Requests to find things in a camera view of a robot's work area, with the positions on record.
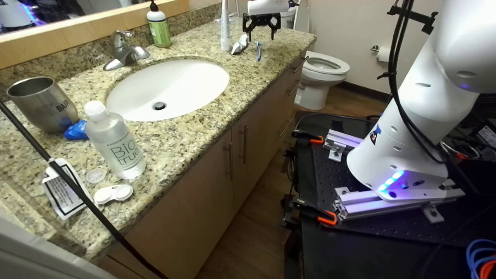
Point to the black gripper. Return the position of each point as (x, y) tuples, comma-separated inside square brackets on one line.
[(261, 19)]

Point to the green soap pump bottle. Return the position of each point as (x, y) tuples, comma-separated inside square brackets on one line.
[(158, 31)]

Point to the black robot cart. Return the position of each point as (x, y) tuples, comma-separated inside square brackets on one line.
[(361, 248)]

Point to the white contact lens case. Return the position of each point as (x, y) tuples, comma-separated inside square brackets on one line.
[(113, 194)]

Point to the grey metal cup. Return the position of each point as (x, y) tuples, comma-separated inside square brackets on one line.
[(40, 106)]

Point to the clear plastic solution bottle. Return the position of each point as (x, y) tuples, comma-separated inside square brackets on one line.
[(116, 144)]

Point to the aluminium mounting rail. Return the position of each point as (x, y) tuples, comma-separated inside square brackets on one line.
[(342, 140), (381, 205)]

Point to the clear round lid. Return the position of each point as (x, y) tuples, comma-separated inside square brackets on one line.
[(96, 177)]

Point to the light wood vanity cabinet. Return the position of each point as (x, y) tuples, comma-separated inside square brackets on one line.
[(195, 217)]

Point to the white oval sink basin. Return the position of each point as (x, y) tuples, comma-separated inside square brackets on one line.
[(170, 85)]

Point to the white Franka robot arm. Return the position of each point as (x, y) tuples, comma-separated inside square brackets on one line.
[(412, 129)]

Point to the white toilet paper roll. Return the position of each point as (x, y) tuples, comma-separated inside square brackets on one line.
[(382, 53)]

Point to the white toothpaste tube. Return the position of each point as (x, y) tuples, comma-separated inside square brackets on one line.
[(238, 45)]

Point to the small blue packet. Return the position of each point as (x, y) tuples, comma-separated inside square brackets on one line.
[(75, 130)]

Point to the wood framed wall mirror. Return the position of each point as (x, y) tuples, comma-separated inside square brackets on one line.
[(77, 28)]

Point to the orange black clamp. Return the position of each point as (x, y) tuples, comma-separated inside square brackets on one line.
[(316, 140), (325, 219)]

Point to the chrome sink faucet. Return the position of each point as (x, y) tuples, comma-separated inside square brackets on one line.
[(124, 51)]

